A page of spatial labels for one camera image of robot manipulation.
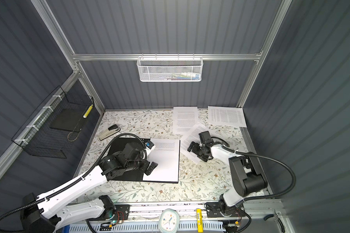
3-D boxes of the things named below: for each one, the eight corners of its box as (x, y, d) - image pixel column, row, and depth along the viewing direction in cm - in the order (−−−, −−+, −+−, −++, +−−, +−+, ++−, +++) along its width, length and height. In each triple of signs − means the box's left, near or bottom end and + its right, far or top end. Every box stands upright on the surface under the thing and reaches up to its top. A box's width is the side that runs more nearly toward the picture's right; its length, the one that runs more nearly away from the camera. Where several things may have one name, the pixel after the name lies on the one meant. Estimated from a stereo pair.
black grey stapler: (99, 139, 105) (96, 135, 102) (117, 127, 112) (115, 123, 109) (101, 142, 103) (99, 138, 100) (120, 130, 110) (118, 126, 107)
